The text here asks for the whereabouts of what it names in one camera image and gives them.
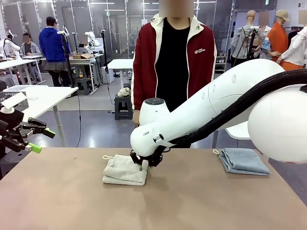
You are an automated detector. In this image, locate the white towel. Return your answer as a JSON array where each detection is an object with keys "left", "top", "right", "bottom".
[{"left": 102, "top": 154, "right": 149, "bottom": 186}]

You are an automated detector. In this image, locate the white frame workbench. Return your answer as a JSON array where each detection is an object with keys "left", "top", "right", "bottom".
[{"left": 71, "top": 54, "right": 104, "bottom": 95}]

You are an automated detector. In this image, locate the wooden shelf with bottles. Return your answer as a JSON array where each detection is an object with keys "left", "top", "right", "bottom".
[{"left": 215, "top": 55, "right": 227, "bottom": 72}]

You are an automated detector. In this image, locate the mannequin in orange shirt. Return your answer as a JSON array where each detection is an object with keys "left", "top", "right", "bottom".
[{"left": 266, "top": 9, "right": 292, "bottom": 64}]

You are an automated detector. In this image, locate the open cardboard box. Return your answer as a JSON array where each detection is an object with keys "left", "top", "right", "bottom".
[{"left": 72, "top": 53, "right": 94, "bottom": 60}]

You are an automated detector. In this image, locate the black tripod with camera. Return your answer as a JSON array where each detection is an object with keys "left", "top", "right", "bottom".
[{"left": 231, "top": 25, "right": 261, "bottom": 65}]

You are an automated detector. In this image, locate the long white desk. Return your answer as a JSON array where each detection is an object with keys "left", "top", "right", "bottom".
[{"left": 0, "top": 55, "right": 44, "bottom": 84}]

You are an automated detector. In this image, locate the grey plastic step stool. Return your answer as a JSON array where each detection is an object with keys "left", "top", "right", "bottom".
[{"left": 114, "top": 94, "right": 134, "bottom": 121}]

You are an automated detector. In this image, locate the mannequin in white top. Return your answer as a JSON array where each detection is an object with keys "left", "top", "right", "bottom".
[{"left": 275, "top": 23, "right": 307, "bottom": 71}]

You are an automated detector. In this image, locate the person's right hand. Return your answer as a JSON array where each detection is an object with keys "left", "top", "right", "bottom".
[{"left": 132, "top": 110, "right": 141, "bottom": 127}]

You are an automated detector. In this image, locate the black camera stand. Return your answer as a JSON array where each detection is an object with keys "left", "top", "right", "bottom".
[
  {"left": 59, "top": 33, "right": 77, "bottom": 88},
  {"left": 100, "top": 30, "right": 110, "bottom": 72}
]

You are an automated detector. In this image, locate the person in blue jacket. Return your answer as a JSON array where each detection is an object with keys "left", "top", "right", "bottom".
[{"left": 38, "top": 16, "right": 71, "bottom": 87}]

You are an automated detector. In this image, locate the white standing desk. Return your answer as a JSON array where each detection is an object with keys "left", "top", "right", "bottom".
[{"left": 107, "top": 58, "right": 135, "bottom": 89}]

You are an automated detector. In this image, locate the mannequin in grey hoodie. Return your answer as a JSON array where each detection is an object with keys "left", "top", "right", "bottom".
[{"left": 230, "top": 10, "right": 267, "bottom": 67}]

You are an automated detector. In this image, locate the white side table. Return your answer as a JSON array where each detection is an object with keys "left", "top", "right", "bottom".
[
  {"left": 212, "top": 121, "right": 252, "bottom": 148},
  {"left": 2, "top": 85, "right": 79, "bottom": 147}
]

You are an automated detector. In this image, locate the person in maroon jacket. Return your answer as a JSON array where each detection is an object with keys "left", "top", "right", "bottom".
[{"left": 131, "top": 0, "right": 218, "bottom": 149}]

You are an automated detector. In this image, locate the dark plastic stool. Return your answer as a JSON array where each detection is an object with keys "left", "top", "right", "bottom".
[{"left": 74, "top": 76, "right": 91, "bottom": 95}]

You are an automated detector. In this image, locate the right arm black cable sleeve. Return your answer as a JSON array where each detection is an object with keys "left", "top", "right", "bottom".
[{"left": 165, "top": 69, "right": 307, "bottom": 149}]

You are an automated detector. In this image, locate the grey perforated plastic basket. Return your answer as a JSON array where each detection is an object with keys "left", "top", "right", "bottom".
[{"left": 0, "top": 92, "right": 29, "bottom": 111}]

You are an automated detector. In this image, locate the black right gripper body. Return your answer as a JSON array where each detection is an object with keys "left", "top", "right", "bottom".
[{"left": 130, "top": 149, "right": 164, "bottom": 168}]

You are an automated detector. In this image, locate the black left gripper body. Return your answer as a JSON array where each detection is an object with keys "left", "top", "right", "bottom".
[{"left": 0, "top": 110, "right": 24, "bottom": 141}]

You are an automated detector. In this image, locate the beige crumpled cloth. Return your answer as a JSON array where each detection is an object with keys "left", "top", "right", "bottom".
[{"left": 117, "top": 87, "right": 132, "bottom": 98}]

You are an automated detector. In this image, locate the flat white box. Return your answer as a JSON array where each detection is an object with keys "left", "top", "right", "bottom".
[{"left": 2, "top": 85, "right": 28, "bottom": 93}]

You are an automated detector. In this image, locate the person in grey jacket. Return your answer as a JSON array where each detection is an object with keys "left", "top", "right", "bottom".
[{"left": 20, "top": 33, "right": 42, "bottom": 82}]

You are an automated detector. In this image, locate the person's right forearm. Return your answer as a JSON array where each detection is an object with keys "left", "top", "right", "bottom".
[{"left": 131, "top": 76, "right": 144, "bottom": 112}]

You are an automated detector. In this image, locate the figure in floral dress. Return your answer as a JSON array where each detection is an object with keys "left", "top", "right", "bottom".
[{"left": 259, "top": 11, "right": 276, "bottom": 58}]

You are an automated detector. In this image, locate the light blue towel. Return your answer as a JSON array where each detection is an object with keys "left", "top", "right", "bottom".
[{"left": 213, "top": 148, "right": 272, "bottom": 176}]

